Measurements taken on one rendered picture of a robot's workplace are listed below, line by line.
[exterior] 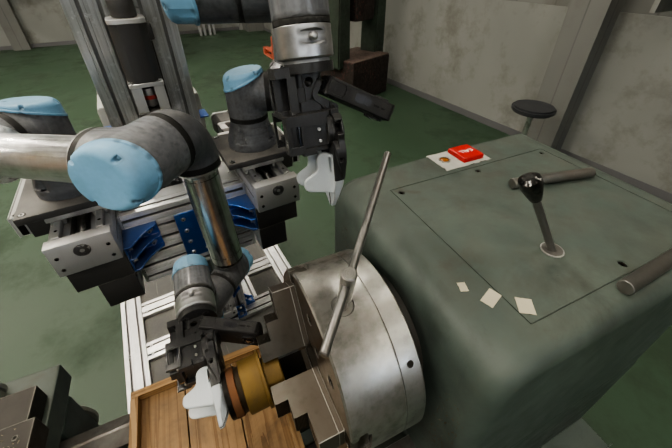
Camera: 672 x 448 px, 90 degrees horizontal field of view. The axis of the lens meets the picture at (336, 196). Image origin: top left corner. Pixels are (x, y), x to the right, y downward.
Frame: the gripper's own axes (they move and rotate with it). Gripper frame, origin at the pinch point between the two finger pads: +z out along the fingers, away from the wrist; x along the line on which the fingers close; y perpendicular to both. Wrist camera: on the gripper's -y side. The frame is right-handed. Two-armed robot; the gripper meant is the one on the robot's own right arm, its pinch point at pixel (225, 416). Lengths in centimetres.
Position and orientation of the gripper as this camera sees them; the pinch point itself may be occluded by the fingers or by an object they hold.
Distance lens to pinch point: 63.2
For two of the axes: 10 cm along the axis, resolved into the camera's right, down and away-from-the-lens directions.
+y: -9.1, 2.4, -3.4
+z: 4.1, 5.3, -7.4
